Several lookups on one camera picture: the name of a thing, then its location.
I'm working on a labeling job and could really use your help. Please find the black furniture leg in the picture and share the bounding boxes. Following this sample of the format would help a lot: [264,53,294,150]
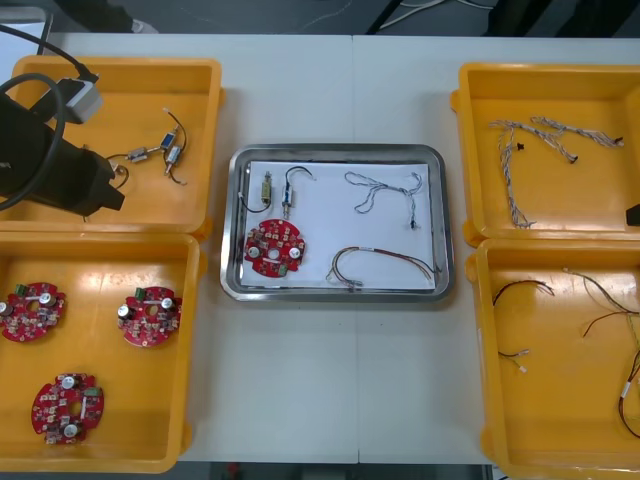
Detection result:
[367,0,404,35]

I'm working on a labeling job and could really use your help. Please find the yellow-orange plastic bin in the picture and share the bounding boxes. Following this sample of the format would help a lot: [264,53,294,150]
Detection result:
[0,55,226,237]
[0,232,207,474]
[449,62,640,246]
[465,238,640,480]

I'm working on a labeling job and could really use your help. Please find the red yellow wire harness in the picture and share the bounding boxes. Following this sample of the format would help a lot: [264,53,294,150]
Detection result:
[613,344,640,439]

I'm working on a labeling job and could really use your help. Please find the white sheet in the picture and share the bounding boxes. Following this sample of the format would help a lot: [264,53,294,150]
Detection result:
[243,160,435,291]

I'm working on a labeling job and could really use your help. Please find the green-yellow harness white connectors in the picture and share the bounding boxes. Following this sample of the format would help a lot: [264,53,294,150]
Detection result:
[498,348,532,374]

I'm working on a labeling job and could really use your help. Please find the blue label metal solenoid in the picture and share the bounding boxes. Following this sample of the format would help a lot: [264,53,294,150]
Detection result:
[280,166,319,221]
[160,107,187,150]

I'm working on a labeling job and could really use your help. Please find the blue-white twisted wire harness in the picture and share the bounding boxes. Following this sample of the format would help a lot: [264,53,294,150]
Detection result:
[344,170,426,231]
[530,115,626,165]
[488,119,540,230]

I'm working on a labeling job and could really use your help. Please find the tan label metal solenoid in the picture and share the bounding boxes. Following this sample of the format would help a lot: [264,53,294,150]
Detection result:
[238,170,275,214]

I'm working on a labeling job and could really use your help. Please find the white floor cable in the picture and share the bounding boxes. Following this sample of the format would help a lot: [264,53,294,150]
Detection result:
[382,0,451,26]

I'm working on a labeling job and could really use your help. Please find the thin green-yellow wire harness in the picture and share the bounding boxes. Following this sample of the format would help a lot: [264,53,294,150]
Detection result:
[563,268,640,351]

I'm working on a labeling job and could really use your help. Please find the round red circuit board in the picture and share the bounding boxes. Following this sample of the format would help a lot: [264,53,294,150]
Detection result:
[0,281,69,346]
[244,218,306,278]
[117,283,184,347]
[31,372,109,446]

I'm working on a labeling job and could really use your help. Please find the steel tray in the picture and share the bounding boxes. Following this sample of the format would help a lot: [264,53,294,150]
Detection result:
[219,143,456,304]

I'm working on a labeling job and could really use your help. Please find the dark red black wire harness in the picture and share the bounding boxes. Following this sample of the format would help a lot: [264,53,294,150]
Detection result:
[492,280,556,307]

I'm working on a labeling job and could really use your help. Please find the person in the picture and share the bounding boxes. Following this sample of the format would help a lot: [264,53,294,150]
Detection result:
[64,0,159,34]

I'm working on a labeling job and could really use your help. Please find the red black green wire harness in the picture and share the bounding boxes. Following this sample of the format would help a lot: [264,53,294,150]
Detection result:
[327,244,444,294]

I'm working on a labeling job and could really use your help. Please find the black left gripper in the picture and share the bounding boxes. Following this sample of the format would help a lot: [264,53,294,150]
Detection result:
[47,142,127,218]

